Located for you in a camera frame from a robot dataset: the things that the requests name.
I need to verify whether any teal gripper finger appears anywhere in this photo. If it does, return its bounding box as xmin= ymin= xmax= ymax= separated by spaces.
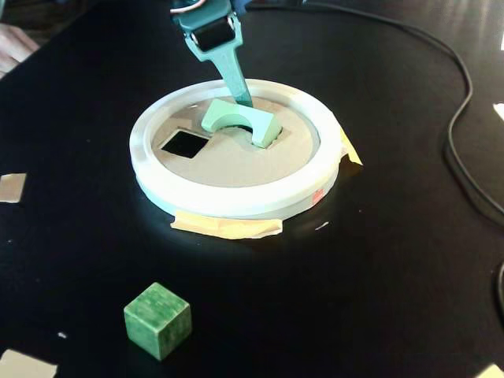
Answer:
xmin=183 ymin=13 xmax=254 ymax=107

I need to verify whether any beige masking tape piece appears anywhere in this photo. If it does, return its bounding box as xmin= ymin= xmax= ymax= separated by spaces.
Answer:
xmin=476 ymin=364 xmax=504 ymax=378
xmin=0 ymin=348 xmax=59 ymax=378
xmin=337 ymin=128 xmax=364 ymax=169
xmin=170 ymin=210 xmax=284 ymax=241
xmin=0 ymin=172 xmax=28 ymax=205

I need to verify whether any person's bare hand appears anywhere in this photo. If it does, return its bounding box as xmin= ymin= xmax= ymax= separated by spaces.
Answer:
xmin=0 ymin=23 xmax=41 ymax=78

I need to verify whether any long black cable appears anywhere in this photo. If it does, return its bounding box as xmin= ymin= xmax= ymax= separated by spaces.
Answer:
xmin=246 ymin=2 xmax=504 ymax=222

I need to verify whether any red and white servo wire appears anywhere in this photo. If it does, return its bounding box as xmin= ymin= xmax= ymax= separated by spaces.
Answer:
xmin=171 ymin=0 xmax=206 ymax=15

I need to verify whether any light green U-shaped block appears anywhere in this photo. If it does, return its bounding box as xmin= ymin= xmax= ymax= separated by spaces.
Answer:
xmin=199 ymin=98 xmax=284 ymax=150

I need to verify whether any dark green wooden cube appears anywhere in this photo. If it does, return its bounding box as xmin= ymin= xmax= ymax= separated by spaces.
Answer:
xmin=124 ymin=281 xmax=193 ymax=361

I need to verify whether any teal gripper body with servo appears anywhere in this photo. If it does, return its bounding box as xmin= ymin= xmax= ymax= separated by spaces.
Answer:
xmin=172 ymin=0 xmax=237 ymax=51

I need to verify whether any white round container rim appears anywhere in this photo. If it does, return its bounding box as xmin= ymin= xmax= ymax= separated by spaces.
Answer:
xmin=128 ymin=77 xmax=342 ymax=221

